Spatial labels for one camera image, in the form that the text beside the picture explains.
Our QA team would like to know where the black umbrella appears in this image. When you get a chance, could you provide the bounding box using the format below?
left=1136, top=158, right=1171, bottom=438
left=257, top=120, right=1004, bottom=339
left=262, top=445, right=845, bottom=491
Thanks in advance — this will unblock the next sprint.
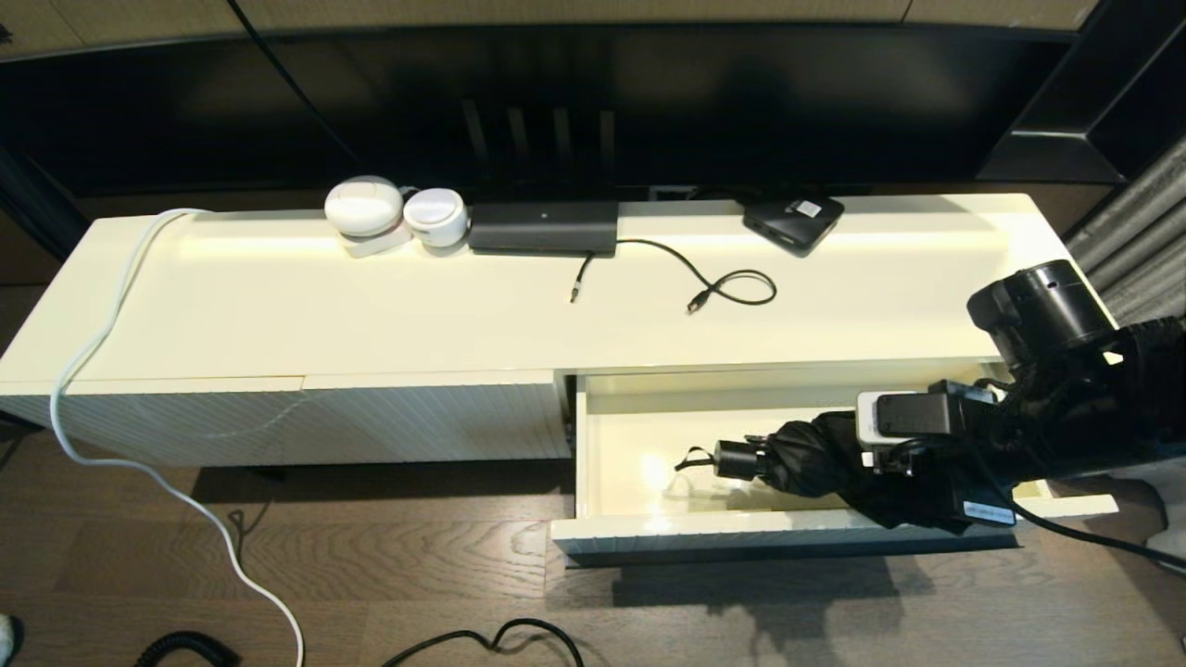
left=675, top=410, right=960, bottom=536

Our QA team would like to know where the white fluted drawer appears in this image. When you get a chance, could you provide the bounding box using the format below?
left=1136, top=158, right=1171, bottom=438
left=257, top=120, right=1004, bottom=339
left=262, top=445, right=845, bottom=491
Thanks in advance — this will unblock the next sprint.
left=551, top=363, right=1119, bottom=558

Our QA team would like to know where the white tv cabinet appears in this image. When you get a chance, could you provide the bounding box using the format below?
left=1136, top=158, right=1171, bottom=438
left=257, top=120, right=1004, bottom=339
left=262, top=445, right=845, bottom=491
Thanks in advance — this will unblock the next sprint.
left=0, top=193, right=1141, bottom=483

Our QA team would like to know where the white rounded floor object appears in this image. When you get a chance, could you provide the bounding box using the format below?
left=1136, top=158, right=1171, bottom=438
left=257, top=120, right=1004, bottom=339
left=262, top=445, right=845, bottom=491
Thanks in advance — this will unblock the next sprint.
left=1145, top=530, right=1186, bottom=575

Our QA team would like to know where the grey curtain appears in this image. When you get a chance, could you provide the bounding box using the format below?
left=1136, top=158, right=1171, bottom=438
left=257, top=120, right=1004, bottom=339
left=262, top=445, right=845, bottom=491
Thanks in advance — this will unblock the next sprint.
left=1061, top=130, right=1186, bottom=557

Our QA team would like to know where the small black set-top box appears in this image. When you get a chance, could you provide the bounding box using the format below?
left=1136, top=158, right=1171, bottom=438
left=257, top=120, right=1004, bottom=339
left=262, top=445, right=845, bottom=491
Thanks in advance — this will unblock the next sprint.
left=741, top=195, right=846, bottom=258

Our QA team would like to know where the black shelf unit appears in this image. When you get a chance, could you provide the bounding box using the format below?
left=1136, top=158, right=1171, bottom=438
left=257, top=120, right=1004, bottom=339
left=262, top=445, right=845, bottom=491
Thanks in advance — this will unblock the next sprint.
left=973, top=0, right=1186, bottom=184

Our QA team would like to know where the black television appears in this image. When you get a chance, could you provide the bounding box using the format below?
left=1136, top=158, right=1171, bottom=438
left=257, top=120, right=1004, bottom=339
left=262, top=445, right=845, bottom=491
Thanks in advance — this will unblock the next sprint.
left=0, top=20, right=1090, bottom=200

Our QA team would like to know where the black router with antennas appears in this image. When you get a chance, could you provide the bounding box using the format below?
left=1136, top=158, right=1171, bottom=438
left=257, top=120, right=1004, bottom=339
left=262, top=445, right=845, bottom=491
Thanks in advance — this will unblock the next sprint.
left=461, top=98, right=620, bottom=258

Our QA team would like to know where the small white round device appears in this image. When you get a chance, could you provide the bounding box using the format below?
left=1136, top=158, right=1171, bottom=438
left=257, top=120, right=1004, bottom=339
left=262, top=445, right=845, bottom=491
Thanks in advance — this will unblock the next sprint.
left=403, top=188, right=469, bottom=248

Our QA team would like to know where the white egg-shaped device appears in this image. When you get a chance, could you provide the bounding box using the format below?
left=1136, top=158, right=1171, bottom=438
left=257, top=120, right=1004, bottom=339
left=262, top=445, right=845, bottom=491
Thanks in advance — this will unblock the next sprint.
left=324, top=175, right=406, bottom=238

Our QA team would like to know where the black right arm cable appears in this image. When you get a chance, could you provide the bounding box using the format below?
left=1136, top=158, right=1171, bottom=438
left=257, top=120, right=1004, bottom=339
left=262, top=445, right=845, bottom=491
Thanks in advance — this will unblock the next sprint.
left=1010, top=500, right=1186, bottom=568

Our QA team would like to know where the long black looped cable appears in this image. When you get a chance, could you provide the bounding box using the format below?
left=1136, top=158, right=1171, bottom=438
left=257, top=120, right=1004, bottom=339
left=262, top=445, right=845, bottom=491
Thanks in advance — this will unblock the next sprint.
left=614, top=237, right=777, bottom=314

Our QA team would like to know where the black floor cable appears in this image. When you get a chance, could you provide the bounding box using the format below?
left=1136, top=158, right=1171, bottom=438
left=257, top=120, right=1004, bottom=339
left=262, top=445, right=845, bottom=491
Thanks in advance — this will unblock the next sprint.
left=380, top=618, right=585, bottom=667

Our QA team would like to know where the black coiled cable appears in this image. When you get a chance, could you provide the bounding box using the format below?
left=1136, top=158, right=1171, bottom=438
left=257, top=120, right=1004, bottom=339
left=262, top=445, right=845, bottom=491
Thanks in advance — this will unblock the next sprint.
left=134, top=630, right=244, bottom=667

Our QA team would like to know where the white power cable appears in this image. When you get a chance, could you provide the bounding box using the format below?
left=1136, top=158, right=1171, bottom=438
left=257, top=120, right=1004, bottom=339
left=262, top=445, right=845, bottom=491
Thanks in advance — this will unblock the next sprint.
left=49, top=208, right=307, bottom=667

